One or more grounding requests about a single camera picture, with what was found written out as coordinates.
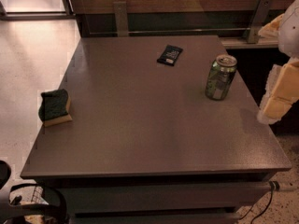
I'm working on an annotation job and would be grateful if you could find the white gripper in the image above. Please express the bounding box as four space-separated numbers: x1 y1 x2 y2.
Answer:
257 0 299 124

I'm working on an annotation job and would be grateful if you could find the green soda can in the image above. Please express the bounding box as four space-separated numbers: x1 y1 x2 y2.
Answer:
205 54 237 101

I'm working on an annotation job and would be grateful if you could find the green and yellow sponge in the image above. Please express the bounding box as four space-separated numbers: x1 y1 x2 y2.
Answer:
38 89 72 127

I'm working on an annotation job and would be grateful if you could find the black snack packet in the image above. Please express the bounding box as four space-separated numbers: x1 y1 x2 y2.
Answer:
157 45 183 66

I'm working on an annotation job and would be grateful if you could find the grey cabinet drawer unit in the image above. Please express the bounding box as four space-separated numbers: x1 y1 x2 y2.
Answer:
45 178 275 224

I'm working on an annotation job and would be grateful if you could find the right metal rail bracket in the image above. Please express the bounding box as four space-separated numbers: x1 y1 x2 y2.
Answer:
246 0 274 44

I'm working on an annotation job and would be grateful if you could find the metal rail bracket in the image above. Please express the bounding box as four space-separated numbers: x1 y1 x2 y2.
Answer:
113 1 129 37
246 0 274 44

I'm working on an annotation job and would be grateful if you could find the black cable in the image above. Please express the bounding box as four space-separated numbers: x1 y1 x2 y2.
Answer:
237 189 275 224

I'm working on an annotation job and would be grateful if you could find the left metal rail bracket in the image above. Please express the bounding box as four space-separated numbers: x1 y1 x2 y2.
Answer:
113 1 129 37

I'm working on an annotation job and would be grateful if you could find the metal rail bar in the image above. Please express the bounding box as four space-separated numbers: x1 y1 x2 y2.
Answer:
89 28 250 35

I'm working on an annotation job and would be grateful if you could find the black chair frame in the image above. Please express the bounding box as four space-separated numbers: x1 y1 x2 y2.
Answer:
0 161 68 224

